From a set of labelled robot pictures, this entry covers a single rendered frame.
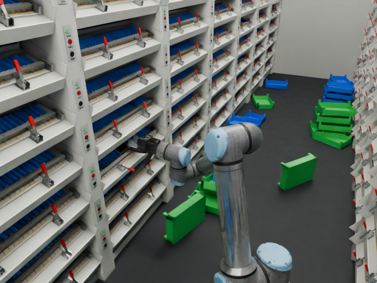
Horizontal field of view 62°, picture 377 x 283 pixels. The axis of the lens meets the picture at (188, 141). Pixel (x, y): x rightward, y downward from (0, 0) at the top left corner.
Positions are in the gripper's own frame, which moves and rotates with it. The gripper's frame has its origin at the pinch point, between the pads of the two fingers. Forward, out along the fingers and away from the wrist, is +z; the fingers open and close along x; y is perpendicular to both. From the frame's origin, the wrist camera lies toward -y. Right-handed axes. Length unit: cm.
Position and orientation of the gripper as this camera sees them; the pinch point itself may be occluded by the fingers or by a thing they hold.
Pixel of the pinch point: (128, 144)
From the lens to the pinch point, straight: 177.3
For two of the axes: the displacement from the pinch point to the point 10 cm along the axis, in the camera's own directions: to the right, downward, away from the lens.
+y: 0.4, -8.7, -4.9
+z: -9.1, -2.4, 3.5
